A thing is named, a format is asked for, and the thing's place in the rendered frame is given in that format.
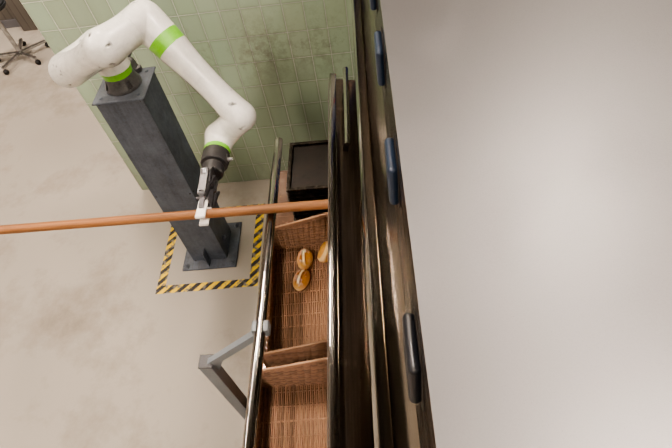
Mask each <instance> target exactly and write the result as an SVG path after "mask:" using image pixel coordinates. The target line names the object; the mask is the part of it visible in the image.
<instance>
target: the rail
mask: <svg viewBox="0 0 672 448"><path fill-rule="evenodd" d="M328 448H340V377H339V292H338V206H337V120H336V74H335V73H330V75H329V337H328Z"/></svg>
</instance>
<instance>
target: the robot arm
mask: <svg viewBox="0 0 672 448"><path fill-rule="evenodd" d="M142 44H143V45H145V46H146V47H147V48H148V49H149V50H150V51H151V52H153V53H154V54H155V55H156V56H157V57H158V58H159V59H160V60H161V61H162V62H164V63H165V64H166V65H167V66H168V67H170V68H171V69H172V70H173V71H174V72H176V73H177V74H178V75H179V76H180V77H181V78H182V79H184V80H185V81H186V82H187V83H188V84H189V85H190V86H191V87H192V88H193V89H194V90H195V91H196V92H197V93H199V94H200V95H201V96H202V98H203V99H204V100H205V101H206V102H207V103H208V104H209V105H210V106H211V107H212V108H214V110H215V111H216V112H217V113H218V114H219V115H220V117H219V118H217V119H216V120H215V121H214V122H213V123H211V124H210V125H209V126H208V127H207V129H206V131H205V135H204V137H205V145H204V149H203V153H202V158H201V161H199V162H200V163H201V166H202V168H201V169H200V179H199V185H198V190H197V194H198V195H199V197H196V199H197V200H199V202H198V206H197V210H196V215H195V219H200V222H199V226H208V225H209V221H210V218H207V219H204V218H205V215H206V210H207V209H212V208H215V207H216V203H217V199H218V196H219V194H220V191H217V186H218V181H219V180H220V179H222V177H223V175H224V171H226V170H227V168H228V165H229V162H230V161H231V160H233V158H230V153H231V149H232V147H233V145H234V144H235V143H236V142H237V140H238V139H239V138H240V137H241V136H242V135H243V134H245V133H246V132H247V131H248V130H250V129H251V128H252V127H253V126H254V124H255V122H256V111H255V109H254V108H253V106H252V105H251V104H250V103H248V102H247V101H246V100H245V99H243V98H242V97H241V96H240V95H239V94H238V93H236V92H235V91H234V90H233V89H232V88H231V87H230V86H229V85H228V84H227V83H226V82H225V81H224V80H223V79H222V78H221V77H220V76H219V75H218V74H217V73H216V72H215V71H214V70H213V69H212V68H211V67H210V65H209V64H208V63H207V62H206V61H205V60H204V59H203V58H202V56H201V55H200V54H199V53H198V52H197V50H196V49H195V48H194V47H193V45H192V44H191V43H190V42H189V40H188V39H187V38H186V36H185V35H184V34H183V33H182V32H181V31H180V30H179V29H178V27H177V26H176V25H175V24H174V23H173V22H172V21H171V20H170V18H169V17H168V16H167V15H166V14H165V13H164V12H163V11H162V10H161V9H160V8H159V7H158V6H157V5H156V4H155V3H153V2H152V1H149V0H135V1H133V2H131V3H130V4H129V5H128V6H127V7H125V8H124V9H123V10H122V11H121V12H120V13H118V14H117V15H116V16H114V17H113V18H111V19H109V20H108V21H106V22H104V23H102V24H100V25H98V26H96V27H93V28H91V29H89V30H87V31H86V32H85V33H84V34H83V35H81V36H80V37H79V38H78V39H77V40H76V41H75V42H73V43H72V44H71V45H69V46H68V47H66V48H65V49H63V50H62V51H60V52H59V53H57V54H56V55H54V56H53V57H52V58H51V60H50V61H49V64H48V72H49V75H50V77H51V78H52V80H53V81H54V82H55V83H57V84H58V85H60V86H62V87H65V88H75V87H78V86H80V85H82V84H83V83H85V82H86V81H87V80H89V79H90V78H91V77H93V76H94V75H96V74H97V73H99V75H100V76H101V77H102V78H103V79H104V82H105V90H106V91H107V93H108V94H109V95H111V96H123V95H127V94H129V93H131V92H133V91H135V90H136V89H137V88H138V87H139V86H140V85H141V83H142V78H141V76H140V74H139V72H141V71H142V66H141V65H140V64H139V65H138V64H137V63H136V61H135V60H134V58H133V57H131V54H132V52H133V51H134V50H135V49H137V48H138V47H139V46H141V45H142Z"/></svg>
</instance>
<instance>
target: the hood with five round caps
mask: <svg viewBox="0 0 672 448"><path fill-rule="evenodd" d="M370 9H371V10H372V11H374V18H375V27H376V32H375V33H374V45H375V60H376V71H377V81H378V85H379V86H382V93H383V102H384V112H385V121H386V131H387V138H386V140H385V158H386V173H387V183H388V193H389V201H390V203H391V204H392V205H394V206H395V216H396V225H397V234H398V244H399V253H400V263H401V272H402V282H403V291H404V300H405V310H406V313H405V314H404V315H403V317H402V326H403V346H404V357H405V367H406V376H407V386H408V396H409V400H410V401H411V403H413V404H416V414H417V423H418V432H419V442H420V448H436V442H435V434H434V426H433V418H432V410H431V402H430V394H429V386H428V378H427V370H426V362H425V354H424V346H423V338H422V330H421V322H420V314H419V306H418V298H417V290H416V282H415V274H414V266H413V258H412V250H411V242H410V234H409V226H408V218H407V210H406V202H405V194H404V186H403V178H402V170H401V162H400V154H399V146H398V138H397V130H396V122H395V114H394V106H393V98H392V90H391V82H390V74H389V66H388V58H387V50H386V42H385V34H384V26H383V18H382V10H381V2H380V0H370Z"/></svg>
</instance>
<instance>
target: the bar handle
mask: <svg viewBox="0 0 672 448"><path fill-rule="evenodd" d="M341 103H342V104H344V142H343V148H342V150H343V151H346V152H348V150H349V146H350V145H351V137H350V110H349V83H348V68H347V67H343V93H342V101H341Z"/></svg>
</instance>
